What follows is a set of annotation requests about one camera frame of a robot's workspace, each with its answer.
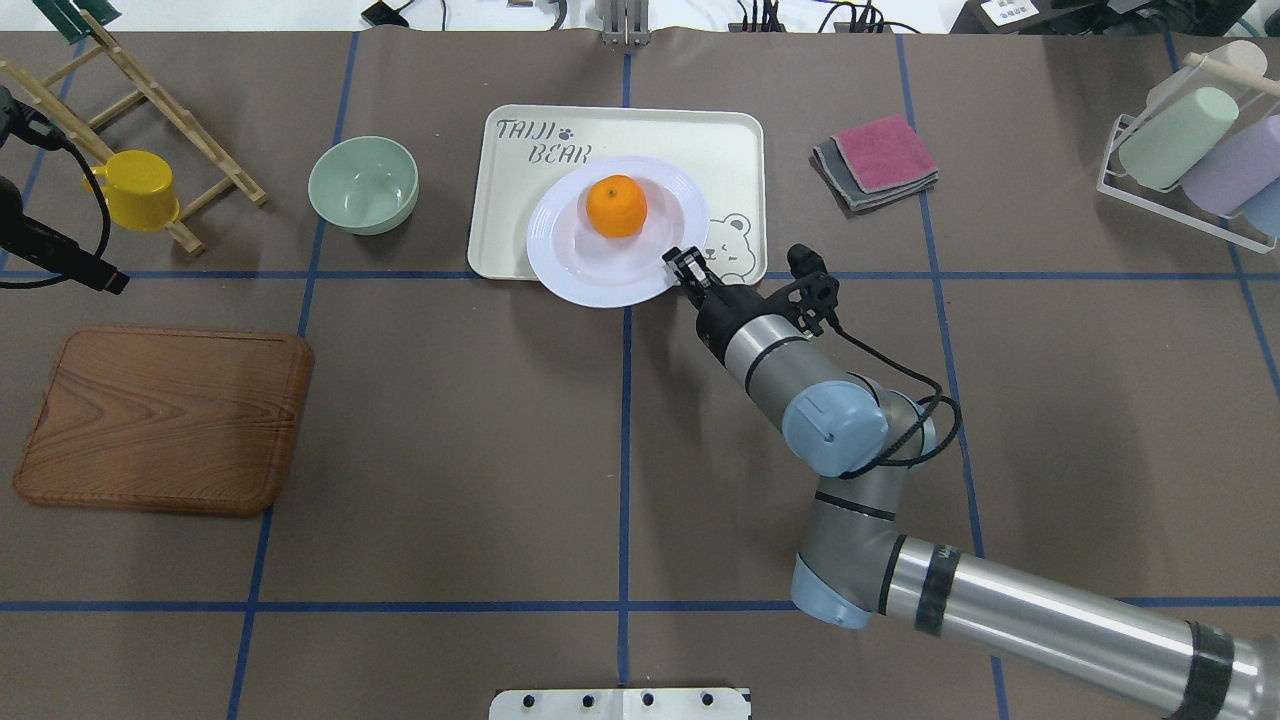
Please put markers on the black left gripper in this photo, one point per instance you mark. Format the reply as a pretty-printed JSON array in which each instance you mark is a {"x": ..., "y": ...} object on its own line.
[{"x": 20, "y": 232}]

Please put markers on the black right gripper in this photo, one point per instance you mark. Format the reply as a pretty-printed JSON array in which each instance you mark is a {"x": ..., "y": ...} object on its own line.
[{"x": 718, "y": 309}]

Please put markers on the orange fruit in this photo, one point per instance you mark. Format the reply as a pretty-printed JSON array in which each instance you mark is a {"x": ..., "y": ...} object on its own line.
[{"x": 616, "y": 207}]

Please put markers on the white round plate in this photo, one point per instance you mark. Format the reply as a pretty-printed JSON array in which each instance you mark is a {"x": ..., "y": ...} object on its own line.
[{"x": 577, "y": 263}]

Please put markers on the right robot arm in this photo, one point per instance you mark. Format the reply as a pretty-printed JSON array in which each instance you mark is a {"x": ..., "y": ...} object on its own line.
[{"x": 855, "y": 562}]

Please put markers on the cream bear tray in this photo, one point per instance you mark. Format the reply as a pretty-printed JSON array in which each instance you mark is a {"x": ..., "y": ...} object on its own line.
[{"x": 527, "y": 148}]

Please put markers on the yellow mug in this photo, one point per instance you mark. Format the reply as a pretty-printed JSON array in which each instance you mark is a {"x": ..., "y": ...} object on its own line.
[{"x": 138, "y": 189}]

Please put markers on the wooden drying rack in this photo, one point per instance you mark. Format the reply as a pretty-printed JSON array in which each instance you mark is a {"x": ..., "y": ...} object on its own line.
[{"x": 146, "y": 88}]

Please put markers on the dark green mug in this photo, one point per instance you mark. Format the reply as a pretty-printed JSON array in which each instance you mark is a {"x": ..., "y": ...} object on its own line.
[{"x": 67, "y": 16}]

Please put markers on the pink cloth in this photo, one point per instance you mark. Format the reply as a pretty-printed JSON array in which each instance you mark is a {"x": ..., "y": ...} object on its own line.
[{"x": 885, "y": 154}]

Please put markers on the wooden cutting board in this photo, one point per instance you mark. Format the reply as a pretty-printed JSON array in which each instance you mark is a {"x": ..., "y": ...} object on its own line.
[{"x": 167, "y": 419}]

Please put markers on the green bowl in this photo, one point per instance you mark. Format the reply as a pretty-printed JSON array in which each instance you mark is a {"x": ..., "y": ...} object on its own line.
[{"x": 365, "y": 185}]

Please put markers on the green cup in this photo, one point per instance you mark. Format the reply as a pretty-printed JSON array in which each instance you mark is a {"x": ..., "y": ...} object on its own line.
[{"x": 1171, "y": 142}]

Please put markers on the white cup rack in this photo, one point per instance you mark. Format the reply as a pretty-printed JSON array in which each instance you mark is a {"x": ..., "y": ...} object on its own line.
[{"x": 1172, "y": 204}]

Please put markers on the purple cup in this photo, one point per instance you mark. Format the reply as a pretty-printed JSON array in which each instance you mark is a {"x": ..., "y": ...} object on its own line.
[{"x": 1236, "y": 170}]

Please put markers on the blue cup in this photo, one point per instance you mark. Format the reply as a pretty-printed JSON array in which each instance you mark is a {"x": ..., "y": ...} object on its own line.
[{"x": 1262, "y": 211}]

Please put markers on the beige cup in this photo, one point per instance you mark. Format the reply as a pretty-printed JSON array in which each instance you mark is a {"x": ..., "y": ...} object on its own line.
[{"x": 1239, "y": 54}]

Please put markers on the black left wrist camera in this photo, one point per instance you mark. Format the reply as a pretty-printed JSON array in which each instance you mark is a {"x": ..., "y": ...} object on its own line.
[{"x": 19, "y": 120}]

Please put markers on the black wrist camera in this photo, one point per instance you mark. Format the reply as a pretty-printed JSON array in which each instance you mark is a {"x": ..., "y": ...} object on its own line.
[
  {"x": 19, "y": 120},
  {"x": 813, "y": 297}
]

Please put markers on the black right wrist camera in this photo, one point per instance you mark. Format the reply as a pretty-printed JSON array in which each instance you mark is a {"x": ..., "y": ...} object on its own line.
[{"x": 813, "y": 297}]

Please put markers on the aluminium frame post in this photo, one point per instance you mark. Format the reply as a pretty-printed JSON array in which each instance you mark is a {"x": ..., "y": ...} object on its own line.
[{"x": 625, "y": 23}]

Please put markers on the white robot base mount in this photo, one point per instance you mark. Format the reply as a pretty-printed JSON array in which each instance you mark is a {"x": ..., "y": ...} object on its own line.
[{"x": 623, "y": 703}]

